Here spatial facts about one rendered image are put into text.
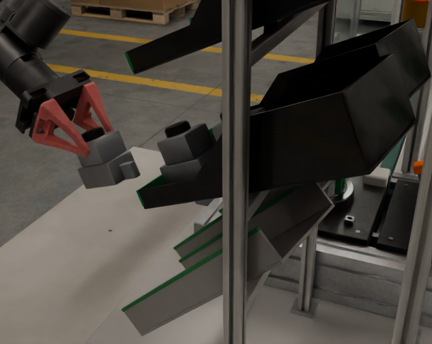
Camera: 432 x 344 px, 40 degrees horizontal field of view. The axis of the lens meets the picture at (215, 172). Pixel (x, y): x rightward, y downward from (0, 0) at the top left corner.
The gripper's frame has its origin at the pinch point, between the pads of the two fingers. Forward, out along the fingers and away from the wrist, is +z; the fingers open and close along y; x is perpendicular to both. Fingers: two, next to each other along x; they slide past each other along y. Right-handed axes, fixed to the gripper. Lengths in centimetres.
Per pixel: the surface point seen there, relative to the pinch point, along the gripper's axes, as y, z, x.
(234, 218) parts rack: -7.4, 21.8, -14.4
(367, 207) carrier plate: 44, 31, 13
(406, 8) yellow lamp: 63, 12, -13
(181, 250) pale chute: 8.9, 14.5, 15.3
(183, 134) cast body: 0.2, 10.0, -11.0
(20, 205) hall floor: 100, -95, 195
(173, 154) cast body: -0.5, 10.4, -8.3
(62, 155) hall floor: 151, -118, 209
